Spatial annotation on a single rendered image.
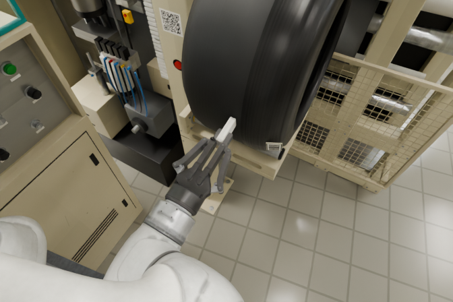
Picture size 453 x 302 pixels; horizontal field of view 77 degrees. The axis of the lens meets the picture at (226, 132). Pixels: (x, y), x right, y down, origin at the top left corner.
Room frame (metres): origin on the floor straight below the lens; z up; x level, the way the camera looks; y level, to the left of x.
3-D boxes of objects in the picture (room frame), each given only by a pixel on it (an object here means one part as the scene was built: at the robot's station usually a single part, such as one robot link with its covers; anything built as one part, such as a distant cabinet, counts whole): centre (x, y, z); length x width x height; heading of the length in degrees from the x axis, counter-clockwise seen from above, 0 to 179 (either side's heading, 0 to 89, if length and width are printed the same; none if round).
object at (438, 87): (0.89, -0.46, 0.65); 0.90 x 0.02 x 0.70; 61
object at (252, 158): (0.60, -0.03, 0.84); 0.36 x 0.09 x 0.06; 61
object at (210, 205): (0.83, 0.13, 0.01); 0.27 x 0.27 x 0.02; 61
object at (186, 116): (0.81, 0.05, 0.90); 0.40 x 0.03 x 0.10; 151
